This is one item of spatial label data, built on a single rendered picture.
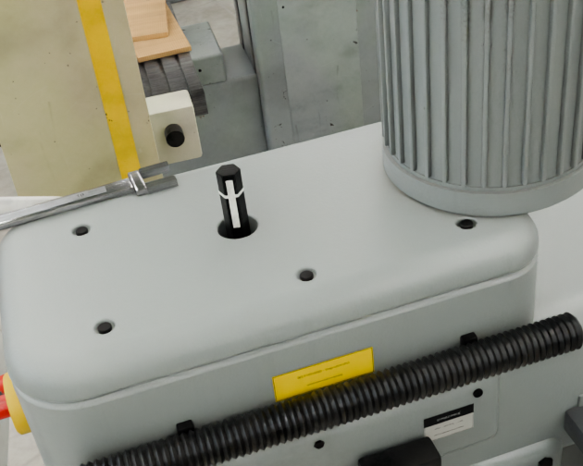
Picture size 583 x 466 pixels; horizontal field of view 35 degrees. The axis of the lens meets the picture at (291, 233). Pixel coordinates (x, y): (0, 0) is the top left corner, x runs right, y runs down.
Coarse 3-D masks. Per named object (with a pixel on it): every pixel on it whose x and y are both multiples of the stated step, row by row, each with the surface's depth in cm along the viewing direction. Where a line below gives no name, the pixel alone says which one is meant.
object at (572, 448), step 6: (564, 450) 120; (570, 450) 118; (576, 450) 116; (564, 456) 120; (570, 456) 118; (576, 456) 117; (582, 456) 115; (564, 462) 121; (570, 462) 119; (576, 462) 117; (582, 462) 115
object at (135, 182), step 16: (128, 176) 92; (144, 176) 92; (80, 192) 90; (96, 192) 89; (112, 192) 89; (128, 192) 90; (144, 192) 89; (32, 208) 88; (48, 208) 88; (64, 208) 88; (0, 224) 87; (16, 224) 87
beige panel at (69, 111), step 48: (0, 0) 236; (48, 0) 240; (96, 0) 243; (0, 48) 243; (48, 48) 246; (96, 48) 250; (0, 96) 250; (48, 96) 254; (96, 96) 258; (144, 96) 263; (0, 144) 258; (48, 144) 262; (96, 144) 266; (144, 144) 271; (48, 192) 270
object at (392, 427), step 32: (480, 384) 88; (384, 416) 86; (416, 416) 87; (448, 416) 89; (480, 416) 90; (288, 448) 84; (320, 448) 86; (352, 448) 87; (384, 448) 88; (448, 448) 92
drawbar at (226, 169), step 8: (224, 168) 80; (232, 168) 80; (240, 168) 80; (224, 176) 80; (232, 176) 80; (240, 176) 80; (224, 184) 80; (240, 184) 81; (224, 192) 80; (224, 200) 81; (240, 200) 81; (224, 208) 82; (240, 208) 82; (224, 216) 83; (240, 216) 82; (232, 224) 82; (240, 224) 83; (248, 224) 84; (232, 232) 83; (240, 232) 83; (248, 232) 84
